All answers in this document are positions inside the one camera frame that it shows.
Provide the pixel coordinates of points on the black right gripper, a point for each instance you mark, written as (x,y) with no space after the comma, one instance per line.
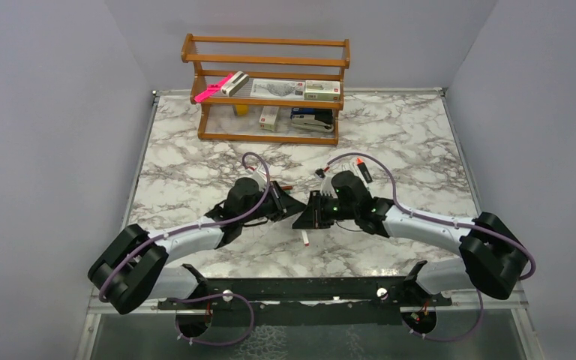
(307,220)

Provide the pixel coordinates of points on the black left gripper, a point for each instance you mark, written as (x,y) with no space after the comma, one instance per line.
(283,204)

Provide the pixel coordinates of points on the pink cap white marker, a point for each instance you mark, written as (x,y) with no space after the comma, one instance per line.
(304,237)

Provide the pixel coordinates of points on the orange cap black highlighter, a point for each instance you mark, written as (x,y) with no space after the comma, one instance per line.
(363,169)

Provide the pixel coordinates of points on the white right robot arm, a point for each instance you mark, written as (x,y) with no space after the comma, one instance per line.
(489,258)

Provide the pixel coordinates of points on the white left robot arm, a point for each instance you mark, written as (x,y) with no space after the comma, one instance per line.
(133,267)

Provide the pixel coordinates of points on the black grey stapler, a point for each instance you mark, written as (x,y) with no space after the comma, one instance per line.
(313,119)

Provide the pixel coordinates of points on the small white red box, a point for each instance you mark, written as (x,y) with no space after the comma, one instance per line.
(268,118)

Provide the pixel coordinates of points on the yellow small block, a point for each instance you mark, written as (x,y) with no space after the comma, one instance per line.
(240,109)

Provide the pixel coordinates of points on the wooden two-tier shelf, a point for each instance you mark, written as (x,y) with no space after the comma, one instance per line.
(214,57)

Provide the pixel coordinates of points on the green white staples box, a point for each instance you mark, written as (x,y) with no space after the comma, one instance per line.
(318,90)

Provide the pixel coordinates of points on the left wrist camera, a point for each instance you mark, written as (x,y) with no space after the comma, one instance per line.
(259,176)

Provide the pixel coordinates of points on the black front mounting rail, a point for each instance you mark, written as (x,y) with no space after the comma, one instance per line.
(301,301)

